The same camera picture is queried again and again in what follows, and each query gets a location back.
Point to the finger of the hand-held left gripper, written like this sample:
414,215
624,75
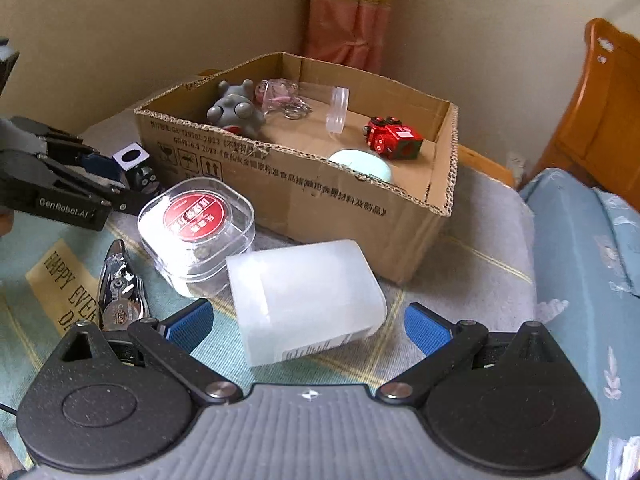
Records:
100,187
100,166

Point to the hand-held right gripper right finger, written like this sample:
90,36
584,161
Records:
425,327

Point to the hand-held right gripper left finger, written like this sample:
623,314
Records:
187,322

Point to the black and white fidget cube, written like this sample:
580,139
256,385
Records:
131,157

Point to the white translucent plastic box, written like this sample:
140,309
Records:
300,300

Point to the grey toy figure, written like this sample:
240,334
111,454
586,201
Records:
235,110

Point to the cardboard box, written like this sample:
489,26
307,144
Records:
310,200

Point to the mint green earbud case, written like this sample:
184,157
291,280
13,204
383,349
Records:
362,162

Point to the red toy train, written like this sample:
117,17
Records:
395,137

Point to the clear round plastic jar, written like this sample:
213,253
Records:
337,110

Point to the nail clipper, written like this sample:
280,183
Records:
117,290

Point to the clear square box red label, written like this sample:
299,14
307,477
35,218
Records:
195,220

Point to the blue floral bed sheet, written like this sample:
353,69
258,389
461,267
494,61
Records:
575,260

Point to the wooden headboard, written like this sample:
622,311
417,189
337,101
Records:
600,125

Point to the pink curtain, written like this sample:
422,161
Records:
345,25

